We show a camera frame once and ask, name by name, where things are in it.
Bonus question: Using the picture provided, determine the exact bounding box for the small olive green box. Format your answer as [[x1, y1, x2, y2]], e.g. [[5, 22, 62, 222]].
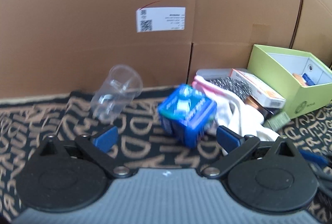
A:
[[263, 111, 290, 132]]

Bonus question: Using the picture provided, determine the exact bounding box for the blue printed box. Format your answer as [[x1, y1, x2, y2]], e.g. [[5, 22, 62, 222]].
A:
[[157, 84, 217, 148]]

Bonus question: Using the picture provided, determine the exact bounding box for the white orange medicine box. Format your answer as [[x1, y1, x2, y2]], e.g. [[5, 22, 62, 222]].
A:
[[230, 69, 286, 109]]

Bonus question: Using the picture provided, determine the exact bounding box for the steel wool scrubber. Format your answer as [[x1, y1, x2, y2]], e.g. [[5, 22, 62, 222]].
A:
[[208, 77, 252, 102]]

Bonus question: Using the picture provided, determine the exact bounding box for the clear plastic cup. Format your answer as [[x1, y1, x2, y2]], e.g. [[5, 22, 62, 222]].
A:
[[91, 64, 143, 124]]

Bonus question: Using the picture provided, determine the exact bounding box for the patterned black tan rug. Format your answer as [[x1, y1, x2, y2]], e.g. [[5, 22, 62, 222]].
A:
[[1, 88, 331, 221]]

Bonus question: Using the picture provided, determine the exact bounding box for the lime green shoe box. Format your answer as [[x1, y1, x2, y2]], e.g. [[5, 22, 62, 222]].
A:
[[247, 45, 332, 119]]

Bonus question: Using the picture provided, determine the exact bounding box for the large brown cardboard box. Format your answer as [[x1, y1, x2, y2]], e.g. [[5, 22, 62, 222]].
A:
[[1, 0, 331, 99]]

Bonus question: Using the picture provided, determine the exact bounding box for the white shipping label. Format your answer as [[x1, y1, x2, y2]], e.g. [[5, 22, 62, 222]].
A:
[[136, 7, 186, 33]]

